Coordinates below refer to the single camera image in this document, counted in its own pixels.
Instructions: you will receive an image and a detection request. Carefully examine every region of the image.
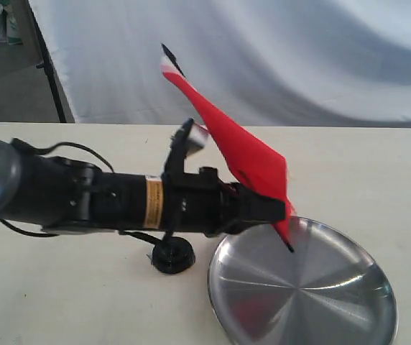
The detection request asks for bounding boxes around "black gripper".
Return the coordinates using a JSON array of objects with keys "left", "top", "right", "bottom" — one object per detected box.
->
[{"left": 160, "top": 167, "right": 286, "bottom": 237}]

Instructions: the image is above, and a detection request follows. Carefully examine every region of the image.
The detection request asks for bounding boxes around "red flag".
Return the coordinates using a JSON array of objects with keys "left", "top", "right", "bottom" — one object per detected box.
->
[{"left": 160, "top": 44, "right": 295, "bottom": 252}]

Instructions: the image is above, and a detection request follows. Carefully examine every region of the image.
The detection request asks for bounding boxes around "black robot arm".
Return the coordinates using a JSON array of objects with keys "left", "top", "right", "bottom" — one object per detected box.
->
[{"left": 0, "top": 139, "right": 286, "bottom": 237}]

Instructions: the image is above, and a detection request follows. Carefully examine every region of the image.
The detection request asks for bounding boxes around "black round flag base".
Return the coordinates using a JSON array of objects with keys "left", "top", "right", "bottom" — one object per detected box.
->
[{"left": 151, "top": 236, "right": 195, "bottom": 275}]

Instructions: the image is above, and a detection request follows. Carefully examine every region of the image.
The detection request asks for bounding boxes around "round stainless steel plate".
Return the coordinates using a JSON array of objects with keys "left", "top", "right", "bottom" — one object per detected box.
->
[{"left": 207, "top": 217, "right": 399, "bottom": 344}]

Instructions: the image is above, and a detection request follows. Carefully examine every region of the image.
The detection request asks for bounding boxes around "white backdrop cloth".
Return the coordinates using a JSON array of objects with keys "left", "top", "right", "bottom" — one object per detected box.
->
[{"left": 30, "top": 1, "right": 411, "bottom": 127}]

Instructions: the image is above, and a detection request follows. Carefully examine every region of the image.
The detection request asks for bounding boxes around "black backdrop stand pole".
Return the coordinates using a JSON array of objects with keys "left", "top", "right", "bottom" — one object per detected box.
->
[{"left": 27, "top": 1, "right": 67, "bottom": 124}]

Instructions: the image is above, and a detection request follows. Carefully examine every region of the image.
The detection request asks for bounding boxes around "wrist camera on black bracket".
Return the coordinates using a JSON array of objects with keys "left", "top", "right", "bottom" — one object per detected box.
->
[{"left": 164, "top": 118, "right": 209, "bottom": 175}]

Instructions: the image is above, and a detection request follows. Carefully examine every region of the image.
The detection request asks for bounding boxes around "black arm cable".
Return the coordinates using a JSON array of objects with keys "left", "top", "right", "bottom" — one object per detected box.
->
[{"left": 0, "top": 138, "right": 177, "bottom": 252}]

